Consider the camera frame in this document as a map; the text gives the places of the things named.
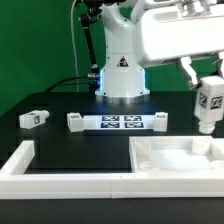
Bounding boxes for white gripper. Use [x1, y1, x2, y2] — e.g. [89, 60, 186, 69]
[134, 4, 224, 89]

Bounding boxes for grey cable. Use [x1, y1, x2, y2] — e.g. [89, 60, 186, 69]
[70, 0, 81, 92]

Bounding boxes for white marker plate with tags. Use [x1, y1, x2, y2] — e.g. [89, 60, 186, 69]
[83, 115, 155, 130]

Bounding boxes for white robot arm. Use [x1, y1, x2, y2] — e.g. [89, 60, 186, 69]
[96, 0, 224, 103]

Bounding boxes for black cable on table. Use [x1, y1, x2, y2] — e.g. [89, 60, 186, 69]
[43, 75, 98, 94]

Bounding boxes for white square tabletop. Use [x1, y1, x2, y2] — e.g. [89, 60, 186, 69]
[129, 136, 224, 173]

